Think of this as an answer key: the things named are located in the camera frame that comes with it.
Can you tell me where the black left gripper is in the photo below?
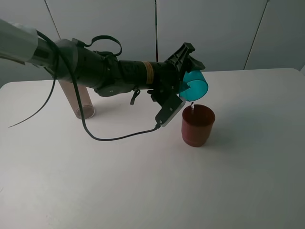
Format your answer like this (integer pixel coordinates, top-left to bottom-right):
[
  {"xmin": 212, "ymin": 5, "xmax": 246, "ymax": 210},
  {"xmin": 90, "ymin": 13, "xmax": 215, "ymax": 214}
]
[{"xmin": 147, "ymin": 42, "xmax": 204, "ymax": 106}]

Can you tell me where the teal translucent plastic cup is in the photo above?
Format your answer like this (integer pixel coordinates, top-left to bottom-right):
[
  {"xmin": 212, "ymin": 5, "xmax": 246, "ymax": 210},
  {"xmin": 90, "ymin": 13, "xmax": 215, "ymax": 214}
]
[{"xmin": 179, "ymin": 71, "xmax": 209, "ymax": 102}]

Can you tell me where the clear plastic water bottle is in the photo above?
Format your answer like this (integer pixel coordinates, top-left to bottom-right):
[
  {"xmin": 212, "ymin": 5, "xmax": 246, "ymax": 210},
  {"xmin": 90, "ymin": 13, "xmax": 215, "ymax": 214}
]
[{"xmin": 58, "ymin": 80, "xmax": 95, "ymax": 119}]

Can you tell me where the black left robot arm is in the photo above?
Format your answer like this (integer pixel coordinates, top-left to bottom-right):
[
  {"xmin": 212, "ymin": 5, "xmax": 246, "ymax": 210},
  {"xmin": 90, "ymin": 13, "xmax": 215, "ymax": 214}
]
[{"xmin": 0, "ymin": 21, "xmax": 205, "ymax": 103}]

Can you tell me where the red plastic cup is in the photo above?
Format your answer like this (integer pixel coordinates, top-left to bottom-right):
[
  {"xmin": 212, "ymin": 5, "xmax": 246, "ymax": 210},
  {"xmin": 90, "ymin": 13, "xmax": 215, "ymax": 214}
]
[{"xmin": 182, "ymin": 104, "xmax": 215, "ymax": 147}]

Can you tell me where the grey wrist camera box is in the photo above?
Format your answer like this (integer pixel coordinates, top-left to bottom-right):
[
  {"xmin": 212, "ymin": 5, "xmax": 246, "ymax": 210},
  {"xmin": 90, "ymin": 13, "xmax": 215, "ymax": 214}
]
[{"xmin": 155, "ymin": 94, "xmax": 186, "ymax": 127}]

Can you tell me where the black camera cable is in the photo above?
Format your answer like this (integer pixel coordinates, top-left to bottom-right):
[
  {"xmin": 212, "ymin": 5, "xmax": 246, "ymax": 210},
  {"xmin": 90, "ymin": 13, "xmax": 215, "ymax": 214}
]
[{"xmin": 8, "ymin": 31, "xmax": 162, "ymax": 142}]

